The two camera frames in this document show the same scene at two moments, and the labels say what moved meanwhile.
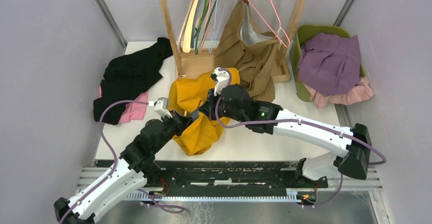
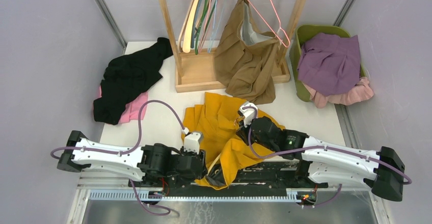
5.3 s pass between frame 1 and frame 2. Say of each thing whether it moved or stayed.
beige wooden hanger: stayed
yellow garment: moved
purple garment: stayed
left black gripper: moved
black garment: stayed
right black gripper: moved
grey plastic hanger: stayed
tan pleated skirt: stayed
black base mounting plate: stayed
